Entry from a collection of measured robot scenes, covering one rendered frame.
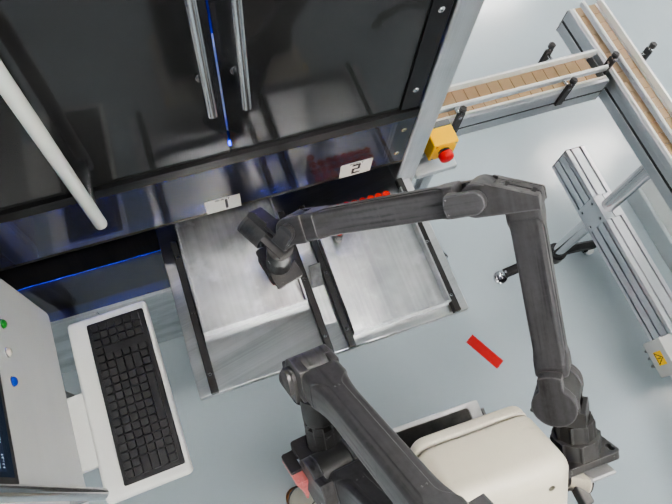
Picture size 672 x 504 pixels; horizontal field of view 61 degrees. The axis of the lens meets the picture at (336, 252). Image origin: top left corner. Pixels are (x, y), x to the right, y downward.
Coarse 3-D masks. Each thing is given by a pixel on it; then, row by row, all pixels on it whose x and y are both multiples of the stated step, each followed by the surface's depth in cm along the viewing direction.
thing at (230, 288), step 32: (192, 224) 149; (224, 224) 149; (192, 256) 145; (224, 256) 146; (256, 256) 146; (192, 288) 138; (224, 288) 142; (256, 288) 143; (288, 288) 144; (224, 320) 139; (256, 320) 140
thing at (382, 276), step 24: (360, 240) 151; (384, 240) 151; (408, 240) 152; (336, 264) 147; (360, 264) 148; (384, 264) 148; (408, 264) 149; (432, 264) 147; (336, 288) 144; (360, 288) 145; (384, 288) 146; (408, 288) 146; (432, 288) 147; (360, 312) 143; (384, 312) 143; (408, 312) 144
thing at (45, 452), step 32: (0, 288) 117; (0, 320) 112; (32, 320) 130; (0, 352) 107; (32, 352) 123; (0, 384) 101; (32, 384) 117; (0, 416) 97; (32, 416) 112; (64, 416) 130; (0, 448) 93; (32, 448) 107; (64, 448) 123; (0, 480) 90; (32, 480) 102; (64, 480) 117
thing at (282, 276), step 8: (264, 248) 128; (264, 256) 128; (264, 264) 127; (288, 264) 122; (296, 264) 128; (272, 272) 126; (280, 272) 125; (288, 272) 127; (296, 272) 127; (280, 280) 126; (288, 280) 127; (280, 288) 126
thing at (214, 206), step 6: (222, 198) 134; (228, 198) 135; (234, 198) 136; (240, 198) 137; (210, 204) 134; (216, 204) 135; (222, 204) 136; (228, 204) 137; (234, 204) 138; (240, 204) 139; (210, 210) 137; (216, 210) 138; (222, 210) 139
